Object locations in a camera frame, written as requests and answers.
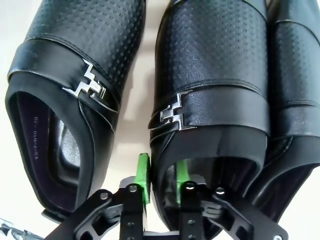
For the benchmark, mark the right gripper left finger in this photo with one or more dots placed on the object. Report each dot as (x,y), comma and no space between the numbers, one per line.
(135,215)

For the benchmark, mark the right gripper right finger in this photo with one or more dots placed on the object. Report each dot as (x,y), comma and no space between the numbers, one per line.
(195,215)

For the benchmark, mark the black leather buckle loafer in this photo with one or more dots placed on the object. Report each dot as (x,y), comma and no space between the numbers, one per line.
(212,62)
(295,75)
(75,37)

